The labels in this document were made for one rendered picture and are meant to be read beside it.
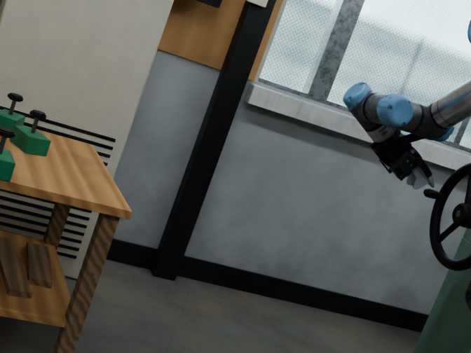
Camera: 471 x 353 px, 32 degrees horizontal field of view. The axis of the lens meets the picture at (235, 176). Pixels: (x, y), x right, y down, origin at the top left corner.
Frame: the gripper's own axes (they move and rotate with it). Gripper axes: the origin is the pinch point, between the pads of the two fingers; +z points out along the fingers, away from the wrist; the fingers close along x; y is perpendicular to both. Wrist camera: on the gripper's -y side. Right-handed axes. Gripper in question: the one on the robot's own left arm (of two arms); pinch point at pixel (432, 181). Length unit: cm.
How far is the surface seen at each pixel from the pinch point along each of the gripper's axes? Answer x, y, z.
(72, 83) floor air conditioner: -90, 58, -66
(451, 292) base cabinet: -5.4, 13.9, 35.5
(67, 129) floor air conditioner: -90, 70, -56
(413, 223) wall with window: -122, -8, 86
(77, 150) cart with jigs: -63, 69, -55
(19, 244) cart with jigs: -65, 104, -44
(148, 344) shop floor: -50, 95, 6
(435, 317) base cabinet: -8.0, 21.9, 40.4
